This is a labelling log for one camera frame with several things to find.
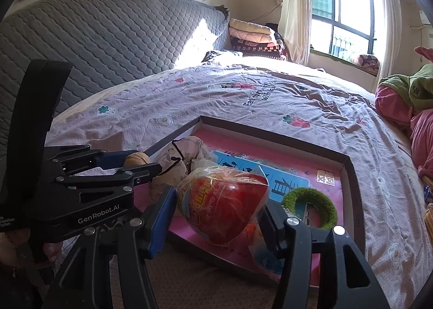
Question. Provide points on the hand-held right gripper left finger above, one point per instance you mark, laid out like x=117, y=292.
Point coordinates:
x=160, y=227

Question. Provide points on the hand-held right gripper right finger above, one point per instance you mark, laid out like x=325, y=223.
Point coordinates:
x=270, y=227

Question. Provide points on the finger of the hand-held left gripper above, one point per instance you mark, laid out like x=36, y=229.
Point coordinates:
x=111, y=160
x=142, y=173

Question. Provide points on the walnut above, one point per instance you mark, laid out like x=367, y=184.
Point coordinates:
x=137, y=159

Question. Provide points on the beige organza scrunchie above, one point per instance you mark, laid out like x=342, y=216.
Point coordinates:
x=182, y=160

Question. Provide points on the red toy egg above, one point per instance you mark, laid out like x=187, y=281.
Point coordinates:
x=223, y=207

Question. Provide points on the grey shallow cardboard box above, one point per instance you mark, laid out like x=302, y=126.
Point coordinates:
x=355, y=194

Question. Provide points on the person's left hand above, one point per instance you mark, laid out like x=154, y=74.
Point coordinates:
x=15, y=249

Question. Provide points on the pink printed board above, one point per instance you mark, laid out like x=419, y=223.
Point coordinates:
x=304, y=166

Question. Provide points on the grey quilted headboard cover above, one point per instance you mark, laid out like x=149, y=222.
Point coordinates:
x=101, y=41

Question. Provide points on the strawberry printed bed sheet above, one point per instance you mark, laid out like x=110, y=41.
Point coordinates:
x=236, y=99

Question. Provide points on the dark floral cloth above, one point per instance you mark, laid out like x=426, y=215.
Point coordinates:
x=220, y=55

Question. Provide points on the small blue snack packet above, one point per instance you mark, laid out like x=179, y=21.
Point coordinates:
x=429, y=194

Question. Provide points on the maroon patterned folded blanket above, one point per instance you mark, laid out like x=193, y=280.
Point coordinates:
x=257, y=48

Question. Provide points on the pink folded blanket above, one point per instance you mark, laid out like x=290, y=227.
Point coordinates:
x=252, y=37

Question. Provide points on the pink duvet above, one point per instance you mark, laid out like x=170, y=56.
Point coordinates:
x=423, y=133

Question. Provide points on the cream folded blanket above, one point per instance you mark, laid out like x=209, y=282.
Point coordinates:
x=248, y=26

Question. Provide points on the patterned rolled blanket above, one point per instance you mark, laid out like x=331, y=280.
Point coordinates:
x=367, y=62

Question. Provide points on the black bag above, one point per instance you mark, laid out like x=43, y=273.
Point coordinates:
x=274, y=30

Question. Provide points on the green fleece blanket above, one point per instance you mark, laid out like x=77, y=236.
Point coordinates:
x=416, y=89

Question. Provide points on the cream curtain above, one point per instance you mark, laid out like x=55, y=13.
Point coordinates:
x=292, y=11

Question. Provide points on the white sheer curtain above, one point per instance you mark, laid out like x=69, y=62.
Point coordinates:
x=389, y=28

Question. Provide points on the long pink pillow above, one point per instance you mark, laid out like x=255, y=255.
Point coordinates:
x=425, y=53

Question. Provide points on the dark framed window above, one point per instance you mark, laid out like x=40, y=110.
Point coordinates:
x=351, y=4

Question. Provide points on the white air conditioner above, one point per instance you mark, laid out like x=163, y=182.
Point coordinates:
x=426, y=18

